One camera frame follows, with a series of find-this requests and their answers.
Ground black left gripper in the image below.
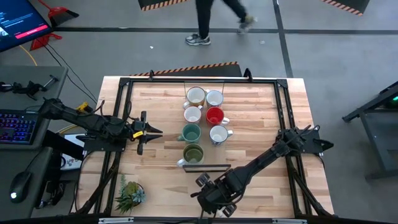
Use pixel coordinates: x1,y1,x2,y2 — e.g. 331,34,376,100
130,110,163,156

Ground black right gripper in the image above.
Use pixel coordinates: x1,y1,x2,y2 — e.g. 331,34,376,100
190,172,237,218

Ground teal mug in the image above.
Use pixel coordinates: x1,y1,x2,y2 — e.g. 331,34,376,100
177,123,202,144

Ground white mug with handle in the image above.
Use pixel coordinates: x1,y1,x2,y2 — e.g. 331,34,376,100
183,105,203,124

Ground white mug green interior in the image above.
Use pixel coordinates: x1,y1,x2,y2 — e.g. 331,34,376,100
176,142,205,169

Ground white speckled mug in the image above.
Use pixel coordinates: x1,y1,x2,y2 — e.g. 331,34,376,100
182,86,208,110

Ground blue floral white mug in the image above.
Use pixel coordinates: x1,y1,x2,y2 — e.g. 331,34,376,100
208,124,234,146

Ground red and white mug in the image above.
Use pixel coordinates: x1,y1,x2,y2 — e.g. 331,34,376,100
205,106,231,126

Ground red white lattice mug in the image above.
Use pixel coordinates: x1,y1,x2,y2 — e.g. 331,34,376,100
205,89,224,109

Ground potted succulent plant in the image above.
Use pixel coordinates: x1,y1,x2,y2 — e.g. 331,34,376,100
114,174,147,215

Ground white printed paper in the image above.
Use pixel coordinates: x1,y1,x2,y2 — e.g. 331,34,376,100
60,133,86,171

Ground person's shoe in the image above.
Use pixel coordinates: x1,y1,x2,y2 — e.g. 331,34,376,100
185,32,211,47
237,15,259,34

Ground person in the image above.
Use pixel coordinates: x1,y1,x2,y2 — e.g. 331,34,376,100
185,0,259,47

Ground black box with hazard stripes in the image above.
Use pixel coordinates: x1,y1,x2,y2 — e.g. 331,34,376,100
137,0,190,12
321,0,371,17

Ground black backlit keyboard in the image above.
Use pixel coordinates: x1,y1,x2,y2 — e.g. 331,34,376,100
0,109,43,144

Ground black computer mouse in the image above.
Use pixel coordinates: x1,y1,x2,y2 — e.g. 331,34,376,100
9,170,32,204

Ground grey desk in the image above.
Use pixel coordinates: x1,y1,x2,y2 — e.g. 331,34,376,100
0,146,54,219
0,65,68,151

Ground red hand brush black bristles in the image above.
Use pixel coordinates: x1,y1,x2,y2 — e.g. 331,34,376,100
37,0,80,28

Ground computer monitor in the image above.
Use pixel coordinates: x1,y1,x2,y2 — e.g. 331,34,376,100
0,0,52,53

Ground black aluminium table frame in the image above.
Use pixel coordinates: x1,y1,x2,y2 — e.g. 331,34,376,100
70,70,335,218

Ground yellow extension cord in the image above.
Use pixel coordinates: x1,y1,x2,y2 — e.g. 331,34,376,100
19,45,91,134

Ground silver metal bracket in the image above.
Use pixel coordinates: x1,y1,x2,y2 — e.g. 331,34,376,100
272,218,308,224
98,217,134,224

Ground black floor cable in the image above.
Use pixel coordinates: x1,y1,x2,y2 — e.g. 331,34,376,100
43,43,99,105

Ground black camera mount with rod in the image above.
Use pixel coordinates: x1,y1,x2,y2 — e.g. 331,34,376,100
0,74,60,101

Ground black metal workstation frame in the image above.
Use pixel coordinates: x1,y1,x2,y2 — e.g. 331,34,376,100
341,80,398,182

